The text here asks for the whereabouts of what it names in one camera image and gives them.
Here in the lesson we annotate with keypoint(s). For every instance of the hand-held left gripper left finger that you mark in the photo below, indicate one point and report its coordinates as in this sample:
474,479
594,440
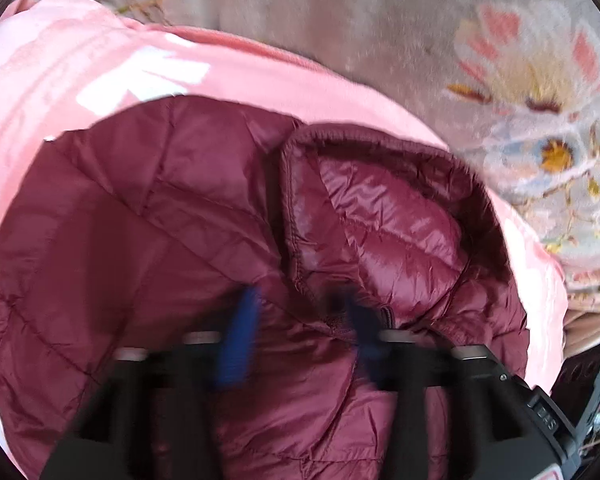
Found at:
237,340

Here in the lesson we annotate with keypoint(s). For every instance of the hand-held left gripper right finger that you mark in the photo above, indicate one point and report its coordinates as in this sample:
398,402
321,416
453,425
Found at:
362,332

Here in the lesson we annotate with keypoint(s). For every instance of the maroon puffer jacket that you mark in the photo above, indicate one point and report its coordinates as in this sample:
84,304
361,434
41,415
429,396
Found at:
145,220

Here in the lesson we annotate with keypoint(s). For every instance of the beige cloth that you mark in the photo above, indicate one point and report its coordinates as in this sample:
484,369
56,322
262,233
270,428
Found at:
587,327

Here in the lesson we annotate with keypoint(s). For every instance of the grey floral bed sheet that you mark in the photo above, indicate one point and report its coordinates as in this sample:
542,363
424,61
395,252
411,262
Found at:
395,25

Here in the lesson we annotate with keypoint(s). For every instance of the pink printed blanket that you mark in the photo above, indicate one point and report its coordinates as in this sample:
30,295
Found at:
55,80

